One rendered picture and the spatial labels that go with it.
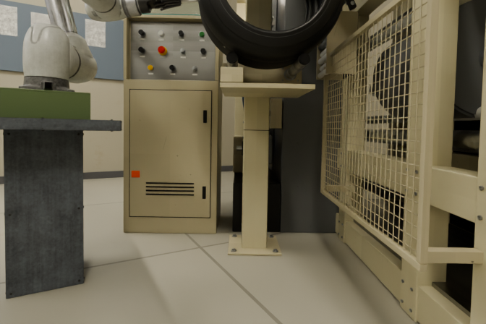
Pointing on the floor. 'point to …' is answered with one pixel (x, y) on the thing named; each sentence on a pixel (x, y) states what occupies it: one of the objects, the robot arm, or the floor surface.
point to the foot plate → (253, 248)
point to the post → (256, 121)
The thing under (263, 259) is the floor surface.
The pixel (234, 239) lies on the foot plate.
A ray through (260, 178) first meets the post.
